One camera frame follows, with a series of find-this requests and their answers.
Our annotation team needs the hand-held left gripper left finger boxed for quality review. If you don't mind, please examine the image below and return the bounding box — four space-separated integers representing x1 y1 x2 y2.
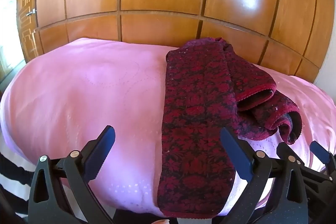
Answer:
28 125 116 224

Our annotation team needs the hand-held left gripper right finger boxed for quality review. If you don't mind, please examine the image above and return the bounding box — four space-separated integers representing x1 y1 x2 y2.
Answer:
220 127 309 224

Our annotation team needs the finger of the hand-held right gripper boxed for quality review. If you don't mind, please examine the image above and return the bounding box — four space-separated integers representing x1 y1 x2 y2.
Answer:
309 140 336 170
276 142 303 165

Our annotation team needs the dark red patterned knit garment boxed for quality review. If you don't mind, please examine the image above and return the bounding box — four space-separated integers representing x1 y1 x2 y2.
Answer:
157 37 303 219

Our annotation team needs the pink bed blanket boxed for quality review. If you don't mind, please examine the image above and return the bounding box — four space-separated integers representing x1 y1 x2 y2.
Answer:
0 38 336 217

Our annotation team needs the black and white striped clothing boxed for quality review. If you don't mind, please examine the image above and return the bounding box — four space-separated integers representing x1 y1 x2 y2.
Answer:
0 140 36 224

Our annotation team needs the bright window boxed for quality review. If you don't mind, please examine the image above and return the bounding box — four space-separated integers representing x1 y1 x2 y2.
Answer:
0 0 25 80

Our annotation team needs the carved wooden door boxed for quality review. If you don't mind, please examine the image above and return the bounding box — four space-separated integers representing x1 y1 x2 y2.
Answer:
16 0 44 63

